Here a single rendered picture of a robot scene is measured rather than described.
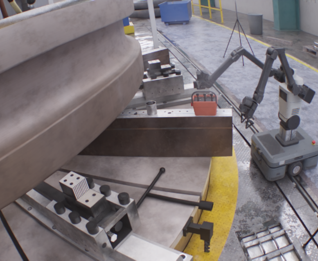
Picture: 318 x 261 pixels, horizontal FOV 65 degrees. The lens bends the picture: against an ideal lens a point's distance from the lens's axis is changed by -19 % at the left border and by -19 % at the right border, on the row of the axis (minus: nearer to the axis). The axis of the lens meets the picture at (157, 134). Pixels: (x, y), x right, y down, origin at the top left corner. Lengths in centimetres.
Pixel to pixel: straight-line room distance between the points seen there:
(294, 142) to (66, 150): 201
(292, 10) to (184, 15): 442
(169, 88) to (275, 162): 148
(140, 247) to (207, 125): 116
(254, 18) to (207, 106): 723
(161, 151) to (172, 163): 15
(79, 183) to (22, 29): 87
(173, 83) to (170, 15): 857
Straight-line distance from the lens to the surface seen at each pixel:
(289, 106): 256
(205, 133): 238
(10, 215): 247
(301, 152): 273
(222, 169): 287
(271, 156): 261
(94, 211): 155
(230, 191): 262
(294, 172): 281
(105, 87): 193
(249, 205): 248
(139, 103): 339
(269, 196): 258
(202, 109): 229
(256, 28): 937
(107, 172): 251
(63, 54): 181
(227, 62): 251
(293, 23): 1127
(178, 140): 244
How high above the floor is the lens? 174
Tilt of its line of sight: 30 degrees down
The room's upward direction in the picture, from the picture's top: 8 degrees counter-clockwise
